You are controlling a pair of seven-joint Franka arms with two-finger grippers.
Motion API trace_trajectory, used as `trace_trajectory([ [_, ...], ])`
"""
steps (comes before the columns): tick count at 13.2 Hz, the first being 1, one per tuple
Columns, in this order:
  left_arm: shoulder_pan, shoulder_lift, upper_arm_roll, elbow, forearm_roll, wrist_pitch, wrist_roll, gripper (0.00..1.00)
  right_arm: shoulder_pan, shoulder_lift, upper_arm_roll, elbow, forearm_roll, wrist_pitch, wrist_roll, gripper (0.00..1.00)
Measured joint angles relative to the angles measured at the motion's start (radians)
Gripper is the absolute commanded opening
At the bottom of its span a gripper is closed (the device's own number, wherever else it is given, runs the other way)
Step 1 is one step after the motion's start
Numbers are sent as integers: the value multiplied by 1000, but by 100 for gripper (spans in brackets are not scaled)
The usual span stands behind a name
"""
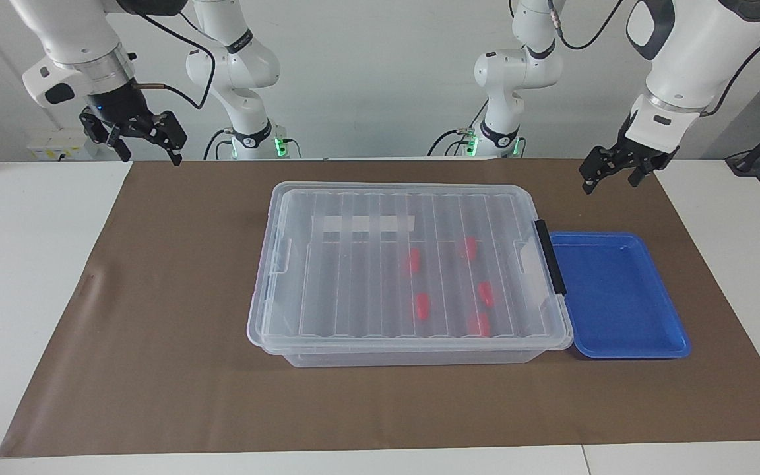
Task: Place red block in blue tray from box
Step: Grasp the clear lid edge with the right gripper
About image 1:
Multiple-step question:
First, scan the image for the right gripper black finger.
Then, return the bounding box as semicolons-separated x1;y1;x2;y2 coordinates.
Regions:
80;113;131;163
152;111;188;166

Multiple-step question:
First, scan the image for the clear plastic ribbed lid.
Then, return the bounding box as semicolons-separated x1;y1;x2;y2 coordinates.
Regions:
247;181;573;350

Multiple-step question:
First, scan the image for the blue plastic tray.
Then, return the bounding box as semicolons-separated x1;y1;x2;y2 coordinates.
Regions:
548;231;692;360

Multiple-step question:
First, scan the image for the clear plastic storage box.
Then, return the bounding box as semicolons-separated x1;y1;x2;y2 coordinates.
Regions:
258;188;569;368

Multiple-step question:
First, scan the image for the brown paper table mat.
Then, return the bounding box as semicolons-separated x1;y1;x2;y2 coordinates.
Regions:
0;158;760;458

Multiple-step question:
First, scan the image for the black right base cable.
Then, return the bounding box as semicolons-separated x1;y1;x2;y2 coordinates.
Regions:
203;127;233;160

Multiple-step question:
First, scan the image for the black base cable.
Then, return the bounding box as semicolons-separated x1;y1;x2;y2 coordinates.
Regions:
203;127;233;160
427;99;486;158

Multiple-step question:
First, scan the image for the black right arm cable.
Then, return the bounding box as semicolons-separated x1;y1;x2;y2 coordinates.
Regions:
133;7;217;110

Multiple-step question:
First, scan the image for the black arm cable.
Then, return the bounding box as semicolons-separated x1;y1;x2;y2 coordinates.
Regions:
133;7;217;110
547;0;760;118

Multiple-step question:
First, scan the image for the white wall socket box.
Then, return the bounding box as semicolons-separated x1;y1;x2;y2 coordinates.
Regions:
27;129;90;161

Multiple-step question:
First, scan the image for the black box latch handle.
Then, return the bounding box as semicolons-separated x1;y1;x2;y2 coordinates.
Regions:
534;220;567;296

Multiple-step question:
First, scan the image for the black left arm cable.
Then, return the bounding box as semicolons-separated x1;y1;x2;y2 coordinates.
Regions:
547;0;760;118

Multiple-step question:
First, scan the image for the black left base cable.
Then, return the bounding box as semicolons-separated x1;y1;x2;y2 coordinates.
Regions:
427;99;486;158

